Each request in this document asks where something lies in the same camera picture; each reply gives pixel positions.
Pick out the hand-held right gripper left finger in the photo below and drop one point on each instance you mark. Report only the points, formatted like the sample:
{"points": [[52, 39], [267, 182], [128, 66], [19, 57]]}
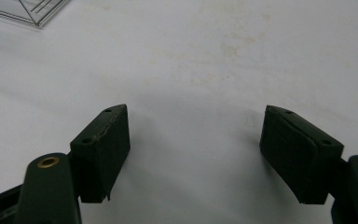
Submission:
{"points": [[101, 155]]}

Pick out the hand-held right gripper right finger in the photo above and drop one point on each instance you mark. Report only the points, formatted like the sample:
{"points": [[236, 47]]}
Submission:
{"points": [[298, 155]]}

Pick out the clear plastic box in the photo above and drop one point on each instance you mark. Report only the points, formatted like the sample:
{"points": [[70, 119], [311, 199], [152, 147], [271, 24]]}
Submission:
{"points": [[28, 11]]}

